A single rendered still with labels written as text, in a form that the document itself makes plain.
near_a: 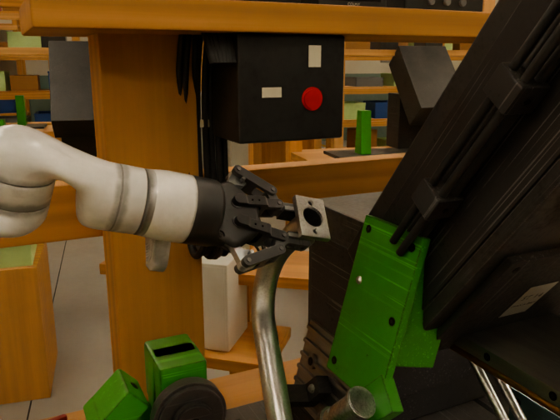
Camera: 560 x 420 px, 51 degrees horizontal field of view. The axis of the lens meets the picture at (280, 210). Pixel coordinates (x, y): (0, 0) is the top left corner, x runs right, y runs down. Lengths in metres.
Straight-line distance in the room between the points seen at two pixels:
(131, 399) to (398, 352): 0.30
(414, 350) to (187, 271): 0.40
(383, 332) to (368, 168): 0.53
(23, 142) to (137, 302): 0.45
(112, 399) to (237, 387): 0.53
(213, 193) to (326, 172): 0.53
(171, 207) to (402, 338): 0.30
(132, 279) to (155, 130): 0.23
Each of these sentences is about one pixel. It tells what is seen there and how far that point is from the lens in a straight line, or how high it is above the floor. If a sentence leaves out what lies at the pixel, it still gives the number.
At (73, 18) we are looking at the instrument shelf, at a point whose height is 1.51.
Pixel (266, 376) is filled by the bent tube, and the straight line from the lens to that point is 0.73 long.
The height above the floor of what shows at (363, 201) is 1.24.
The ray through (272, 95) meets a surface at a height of 1.42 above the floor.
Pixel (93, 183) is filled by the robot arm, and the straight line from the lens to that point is 0.58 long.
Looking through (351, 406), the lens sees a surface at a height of 1.09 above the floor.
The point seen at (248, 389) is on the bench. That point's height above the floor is 0.88.
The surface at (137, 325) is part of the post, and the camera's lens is 0.97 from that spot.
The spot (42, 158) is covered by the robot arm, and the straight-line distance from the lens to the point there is 0.57.
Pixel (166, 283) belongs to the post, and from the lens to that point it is 0.96.
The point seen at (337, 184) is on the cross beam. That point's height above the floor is 1.23.
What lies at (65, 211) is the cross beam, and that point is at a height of 1.23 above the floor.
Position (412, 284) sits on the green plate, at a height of 1.22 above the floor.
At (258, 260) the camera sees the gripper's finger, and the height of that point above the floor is 1.25.
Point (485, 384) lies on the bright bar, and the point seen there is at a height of 1.07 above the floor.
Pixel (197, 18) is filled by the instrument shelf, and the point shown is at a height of 1.52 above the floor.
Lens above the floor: 1.46
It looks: 14 degrees down
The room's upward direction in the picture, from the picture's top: straight up
